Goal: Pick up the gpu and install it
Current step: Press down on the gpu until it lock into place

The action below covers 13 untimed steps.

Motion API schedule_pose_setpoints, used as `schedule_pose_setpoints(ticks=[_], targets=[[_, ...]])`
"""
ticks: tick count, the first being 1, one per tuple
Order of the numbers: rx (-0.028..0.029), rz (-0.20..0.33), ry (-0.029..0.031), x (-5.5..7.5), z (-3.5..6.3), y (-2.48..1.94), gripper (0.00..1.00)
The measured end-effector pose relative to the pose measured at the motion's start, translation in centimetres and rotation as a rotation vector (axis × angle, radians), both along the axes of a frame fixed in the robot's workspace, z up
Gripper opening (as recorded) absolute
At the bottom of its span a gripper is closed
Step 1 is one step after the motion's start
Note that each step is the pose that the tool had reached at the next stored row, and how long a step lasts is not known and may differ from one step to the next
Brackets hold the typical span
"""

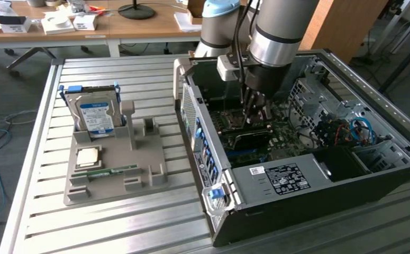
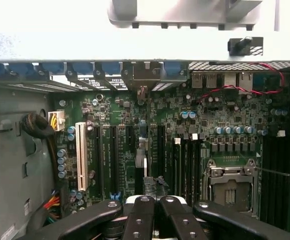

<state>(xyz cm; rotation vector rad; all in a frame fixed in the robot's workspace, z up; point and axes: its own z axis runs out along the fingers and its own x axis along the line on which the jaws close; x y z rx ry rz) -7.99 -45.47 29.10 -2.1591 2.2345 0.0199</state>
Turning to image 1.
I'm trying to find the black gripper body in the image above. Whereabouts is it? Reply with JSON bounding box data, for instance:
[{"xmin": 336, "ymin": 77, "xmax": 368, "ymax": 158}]
[{"xmin": 243, "ymin": 65, "xmax": 291, "ymax": 98}]

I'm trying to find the metal CPU socket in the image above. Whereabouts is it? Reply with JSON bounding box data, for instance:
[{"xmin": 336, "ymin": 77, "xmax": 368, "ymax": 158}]
[{"xmin": 220, "ymin": 110, "xmax": 247, "ymax": 130}]

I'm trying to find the blue plastic case latch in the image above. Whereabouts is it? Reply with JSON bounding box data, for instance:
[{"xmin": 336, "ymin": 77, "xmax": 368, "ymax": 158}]
[{"xmin": 207, "ymin": 186, "xmax": 227, "ymax": 201}]

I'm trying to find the blue expansion slot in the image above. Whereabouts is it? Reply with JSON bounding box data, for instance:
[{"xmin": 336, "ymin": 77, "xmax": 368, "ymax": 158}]
[{"xmin": 225, "ymin": 148, "xmax": 260, "ymax": 157}]

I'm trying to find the hard disk with blue carrier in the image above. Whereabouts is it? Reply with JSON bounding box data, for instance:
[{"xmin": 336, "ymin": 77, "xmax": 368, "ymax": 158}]
[{"xmin": 58, "ymin": 81, "xmax": 123, "ymax": 140}]

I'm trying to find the small white box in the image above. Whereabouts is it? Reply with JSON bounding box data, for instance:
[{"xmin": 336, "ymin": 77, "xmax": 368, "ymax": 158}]
[{"xmin": 72, "ymin": 14, "xmax": 97, "ymax": 31}]

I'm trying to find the green RAM stick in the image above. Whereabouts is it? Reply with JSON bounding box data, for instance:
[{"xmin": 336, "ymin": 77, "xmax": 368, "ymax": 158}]
[{"xmin": 72, "ymin": 165, "xmax": 139, "ymax": 179}]

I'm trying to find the wooden desk white frame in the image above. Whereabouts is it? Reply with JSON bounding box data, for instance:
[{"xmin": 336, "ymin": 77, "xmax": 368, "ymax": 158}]
[
  {"xmin": 108, "ymin": 0, "xmax": 303, "ymax": 58},
  {"xmin": 0, "ymin": 0, "xmax": 120, "ymax": 58}
]

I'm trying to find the open cardboard box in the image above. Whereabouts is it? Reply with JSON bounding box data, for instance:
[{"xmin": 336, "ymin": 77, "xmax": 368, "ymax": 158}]
[{"xmin": 185, "ymin": 0, "xmax": 205, "ymax": 18}]

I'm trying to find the black castor leg frame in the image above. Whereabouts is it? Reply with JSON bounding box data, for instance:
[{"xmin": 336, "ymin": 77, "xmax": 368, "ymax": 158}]
[{"xmin": 5, "ymin": 47, "xmax": 57, "ymax": 77}]

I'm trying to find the black and white box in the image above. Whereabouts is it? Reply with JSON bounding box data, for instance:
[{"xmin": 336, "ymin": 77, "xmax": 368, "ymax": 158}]
[{"xmin": 0, "ymin": 15, "xmax": 32, "ymax": 34}]

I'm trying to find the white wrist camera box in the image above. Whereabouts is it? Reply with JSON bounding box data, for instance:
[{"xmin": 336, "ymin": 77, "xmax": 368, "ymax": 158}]
[{"xmin": 216, "ymin": 55, "xmax": 249, "ymax": 81}]

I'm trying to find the green motherboard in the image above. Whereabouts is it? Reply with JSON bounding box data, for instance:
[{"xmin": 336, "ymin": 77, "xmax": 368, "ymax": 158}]
[{"xmin": 204, "ymin": 95, "xmax": 315, "ymax": 169}]

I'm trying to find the red wire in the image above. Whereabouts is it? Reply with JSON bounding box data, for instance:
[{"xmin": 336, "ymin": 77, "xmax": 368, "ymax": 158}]
[{"xmin": 334, "ymin": 124, "xmax": 344, "ymax": 145}]

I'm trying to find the open black PC case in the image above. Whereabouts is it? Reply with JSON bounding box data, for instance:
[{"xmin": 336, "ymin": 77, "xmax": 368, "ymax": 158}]
[{"xmin": 172, "ymin": 48, "xmax": 410, "ymax": 248}]

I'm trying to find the orange packet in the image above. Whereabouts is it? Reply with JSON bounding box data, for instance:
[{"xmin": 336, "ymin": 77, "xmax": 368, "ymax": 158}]
[{"xmin": 84, "ymin": 4, "xmax": 106, "ymax": 17}]

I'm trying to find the black round lamp base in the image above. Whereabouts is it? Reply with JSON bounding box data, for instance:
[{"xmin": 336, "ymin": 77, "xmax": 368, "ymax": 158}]
[{"xmin": 117, "ymin": 0, "xmax": 156, "ymax": 21}]

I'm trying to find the grey floor cable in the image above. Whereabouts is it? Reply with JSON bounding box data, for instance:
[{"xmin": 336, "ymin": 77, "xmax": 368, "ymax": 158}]
[{"xmin": 0, "ymin": 110, "xmax": 38, "ymax": 126}]

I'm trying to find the blue wire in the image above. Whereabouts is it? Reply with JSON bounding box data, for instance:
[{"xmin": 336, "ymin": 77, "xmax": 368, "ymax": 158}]
[{"xmin": 348, "ymin": 116, "xmax": 380, "ymax": 146}]

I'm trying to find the silver perforated drive cage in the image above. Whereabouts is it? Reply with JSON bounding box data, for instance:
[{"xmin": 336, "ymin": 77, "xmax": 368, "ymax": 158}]
[{"xmin": 288, "ymin": 63, "xmax": 366, "ymax": 133}]

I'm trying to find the white booklet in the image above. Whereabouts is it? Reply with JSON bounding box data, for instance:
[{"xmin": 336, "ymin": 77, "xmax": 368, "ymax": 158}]
[{"xmin": 173, "ymin": 12, "xmax": 204, "ymax": 32}]

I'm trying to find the silver CPU chip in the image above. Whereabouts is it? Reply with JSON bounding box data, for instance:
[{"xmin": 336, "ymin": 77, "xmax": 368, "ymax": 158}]
[{"xmin": 76, "ymin": 148, "xmax": 101, "ymax": 168}]

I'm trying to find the black Nvidia graphics card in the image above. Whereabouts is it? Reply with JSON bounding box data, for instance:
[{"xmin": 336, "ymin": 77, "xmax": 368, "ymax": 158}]
[{"xmin": 224, "ymin": 126, "xmax": 275, "ymax": 150}]

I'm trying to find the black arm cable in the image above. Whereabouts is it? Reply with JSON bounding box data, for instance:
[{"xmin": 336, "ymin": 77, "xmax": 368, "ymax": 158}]
[{"xmin": 232, "ymin": 0, "xmax": 261, "ymax": 105}]

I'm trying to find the grey plastic parts rack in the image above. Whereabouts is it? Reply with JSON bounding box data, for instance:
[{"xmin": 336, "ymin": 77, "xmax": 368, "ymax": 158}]
[{"xmin": 62, "ymin": 99, "xmax": 172, "ymax": 207}]

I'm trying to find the grey power supply unit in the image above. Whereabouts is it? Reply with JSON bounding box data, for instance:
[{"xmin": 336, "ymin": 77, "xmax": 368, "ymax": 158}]
[{"xmin": 229, "ymin": 155, "xmax": 332, "ymax": 206}]

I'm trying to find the white box with round roll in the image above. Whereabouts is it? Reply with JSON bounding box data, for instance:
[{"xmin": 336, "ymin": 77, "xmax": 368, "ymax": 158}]
[{"xmin": 41, "ymin": 14, "xmax": 76, "ymax": 35}]

